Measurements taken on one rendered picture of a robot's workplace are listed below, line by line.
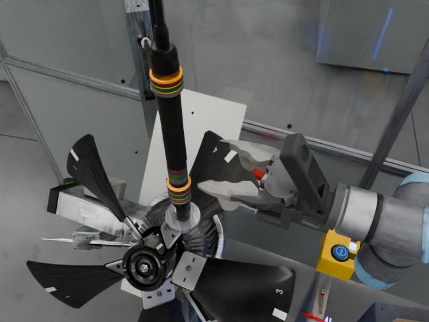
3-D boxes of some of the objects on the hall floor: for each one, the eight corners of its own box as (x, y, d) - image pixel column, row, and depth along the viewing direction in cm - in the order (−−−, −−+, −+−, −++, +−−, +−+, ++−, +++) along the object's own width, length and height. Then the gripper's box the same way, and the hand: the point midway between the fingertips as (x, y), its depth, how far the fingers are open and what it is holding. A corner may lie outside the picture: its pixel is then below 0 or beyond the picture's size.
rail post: (288, 329, 204) (320, 264, 143) (296, 332, 203) (331, 268, 143) (286, 337, 202) (317, 273, 141) (294, 340, 201) (329, 277, 140)
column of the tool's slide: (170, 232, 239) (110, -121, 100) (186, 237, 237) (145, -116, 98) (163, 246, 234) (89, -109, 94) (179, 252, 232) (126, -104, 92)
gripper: (322, 266, 59) (191, 220, 64) (339, 189, 68) (224, 154, 72) (335, 237, 52) (189, 190, 57) (353, 156, 61) (225, 121, 66)
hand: (214, 161), depth 62 cm, fingers open, 8 cm apart
